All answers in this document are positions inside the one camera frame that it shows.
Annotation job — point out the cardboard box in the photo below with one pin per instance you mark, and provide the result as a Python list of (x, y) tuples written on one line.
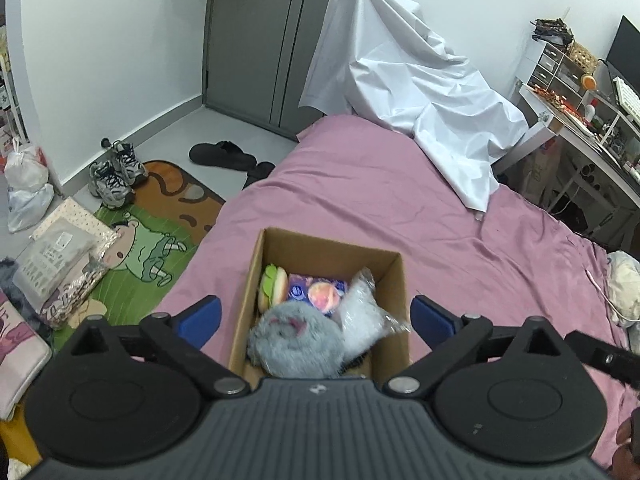
[(320, 252)]

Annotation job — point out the orange ball figure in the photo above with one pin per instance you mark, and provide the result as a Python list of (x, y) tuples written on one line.
[(588, 82)]

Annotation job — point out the white draped sheet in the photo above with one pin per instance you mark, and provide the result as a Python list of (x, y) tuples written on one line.
[(420, 80)]

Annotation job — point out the cartoon print floor mat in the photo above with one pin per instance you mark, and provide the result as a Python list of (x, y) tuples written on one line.
[(165, 220)]

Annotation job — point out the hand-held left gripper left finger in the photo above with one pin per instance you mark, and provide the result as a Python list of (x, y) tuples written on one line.
[(200, 317)]

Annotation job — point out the white bottle red cap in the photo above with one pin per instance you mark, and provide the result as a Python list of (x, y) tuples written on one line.
[(591, 111)]

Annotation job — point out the pink printed cushion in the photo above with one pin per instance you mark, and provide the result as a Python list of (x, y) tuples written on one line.
[(20, 355)]

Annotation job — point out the white keyboard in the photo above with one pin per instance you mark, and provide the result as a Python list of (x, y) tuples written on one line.
[(629, 100)]

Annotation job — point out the white desk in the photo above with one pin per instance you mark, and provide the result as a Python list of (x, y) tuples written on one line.
[(595, 160)]

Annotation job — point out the black object on organizer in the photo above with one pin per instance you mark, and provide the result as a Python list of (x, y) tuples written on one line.
[(550, 31)]

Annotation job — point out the white plastic bag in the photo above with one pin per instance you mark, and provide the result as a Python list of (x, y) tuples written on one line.
[(27, 185)]

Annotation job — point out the black monitor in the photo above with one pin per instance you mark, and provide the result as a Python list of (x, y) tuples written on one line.
[(627, 55)]

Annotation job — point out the pink bed sheet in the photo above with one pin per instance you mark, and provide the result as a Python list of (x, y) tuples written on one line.
[(360, 185)]

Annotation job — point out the glittery plastic packet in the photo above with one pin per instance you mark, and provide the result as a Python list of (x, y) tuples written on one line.
[(75, 297)]

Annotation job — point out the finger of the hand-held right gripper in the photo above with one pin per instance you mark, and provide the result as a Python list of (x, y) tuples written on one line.
[(607, 357)]

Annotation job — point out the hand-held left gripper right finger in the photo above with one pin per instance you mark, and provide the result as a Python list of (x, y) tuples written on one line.
[(432, 320)]

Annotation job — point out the blue purple tissue pack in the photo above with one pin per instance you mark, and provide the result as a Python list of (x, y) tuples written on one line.
[(297, 290)]

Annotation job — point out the clear plastic packet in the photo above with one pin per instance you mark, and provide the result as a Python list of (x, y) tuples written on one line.
[(52, 265)]

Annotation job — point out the woven basket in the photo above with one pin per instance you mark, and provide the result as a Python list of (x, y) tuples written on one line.
[(582, 57)]

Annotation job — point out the person's right hand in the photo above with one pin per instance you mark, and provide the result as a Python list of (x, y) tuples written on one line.
[(624, 452)]

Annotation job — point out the brown box under desk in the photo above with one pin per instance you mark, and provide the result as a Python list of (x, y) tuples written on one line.
[(540, 167)]

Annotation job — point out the grey item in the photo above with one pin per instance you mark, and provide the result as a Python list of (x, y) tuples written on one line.
[(360, 320)]

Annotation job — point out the pink round soft toy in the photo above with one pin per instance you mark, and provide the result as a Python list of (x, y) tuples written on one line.
[(324, 296)]

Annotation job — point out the cream cloth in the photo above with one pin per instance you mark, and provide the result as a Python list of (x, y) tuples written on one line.
[(625, 285)]

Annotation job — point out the white drawer organizer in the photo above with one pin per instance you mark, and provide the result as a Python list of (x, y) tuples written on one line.
[(550, 65)]

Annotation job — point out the grey door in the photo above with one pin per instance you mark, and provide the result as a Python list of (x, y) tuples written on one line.
[(280, 40)]

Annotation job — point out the grey fluffy plush toy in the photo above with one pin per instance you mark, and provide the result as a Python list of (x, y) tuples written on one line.
[(295, 340)]

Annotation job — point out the black slipper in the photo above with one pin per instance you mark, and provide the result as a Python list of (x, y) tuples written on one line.
[(222, 156), (260, 174)]

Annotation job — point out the burger plush toy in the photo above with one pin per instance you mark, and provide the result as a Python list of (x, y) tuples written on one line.
[(272, 287)]

